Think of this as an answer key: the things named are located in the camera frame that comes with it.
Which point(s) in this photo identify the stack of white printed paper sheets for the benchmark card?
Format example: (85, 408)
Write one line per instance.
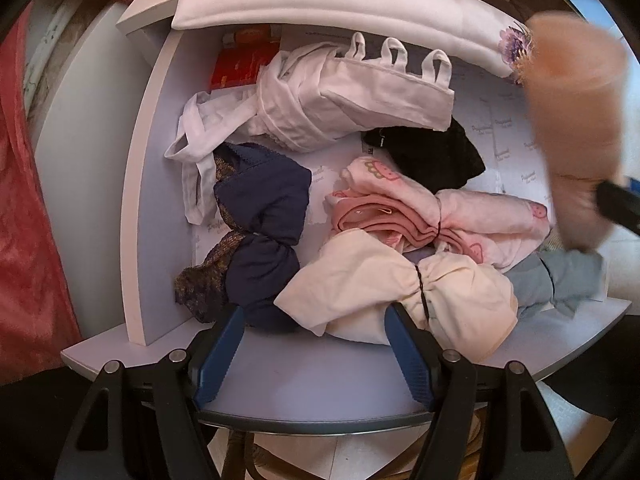
(480, 105)

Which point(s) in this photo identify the light blue garment bundle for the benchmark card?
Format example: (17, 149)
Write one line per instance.
(570, 275)

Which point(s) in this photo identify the orange packet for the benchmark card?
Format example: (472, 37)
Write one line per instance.
(247, 36)

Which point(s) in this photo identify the red packet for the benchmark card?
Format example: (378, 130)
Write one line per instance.
(235, 65)

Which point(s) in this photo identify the person's black clothing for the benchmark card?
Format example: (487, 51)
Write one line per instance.
(600, 360)

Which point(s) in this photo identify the navy lace underwear bundle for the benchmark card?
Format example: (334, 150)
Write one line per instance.
(260, 195)

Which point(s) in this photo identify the light grey drawer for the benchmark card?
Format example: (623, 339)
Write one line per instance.
(310, 385)

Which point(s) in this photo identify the black knit sock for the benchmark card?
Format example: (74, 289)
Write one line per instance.
(435, 160)

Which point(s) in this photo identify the pink printed garment bundle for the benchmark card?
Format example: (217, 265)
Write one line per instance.
(480, 215)

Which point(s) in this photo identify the peach cloth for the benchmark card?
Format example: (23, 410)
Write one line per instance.
(570, 110)

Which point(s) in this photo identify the white floral print quilt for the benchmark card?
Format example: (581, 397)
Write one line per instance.
(325, 5)

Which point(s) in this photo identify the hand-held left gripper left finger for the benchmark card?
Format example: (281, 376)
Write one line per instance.
(220, 355)

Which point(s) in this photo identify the red cloth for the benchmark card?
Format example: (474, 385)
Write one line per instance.
(30, 260)

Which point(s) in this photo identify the cream garment bundle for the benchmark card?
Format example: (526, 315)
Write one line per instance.
(350, 280)

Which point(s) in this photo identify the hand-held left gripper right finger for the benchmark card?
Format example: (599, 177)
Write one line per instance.
(410, 355)

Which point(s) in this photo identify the white garment with belt loops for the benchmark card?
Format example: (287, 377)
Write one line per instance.
(325, 105)

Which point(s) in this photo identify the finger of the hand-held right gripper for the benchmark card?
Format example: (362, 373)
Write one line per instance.
(620, 205)

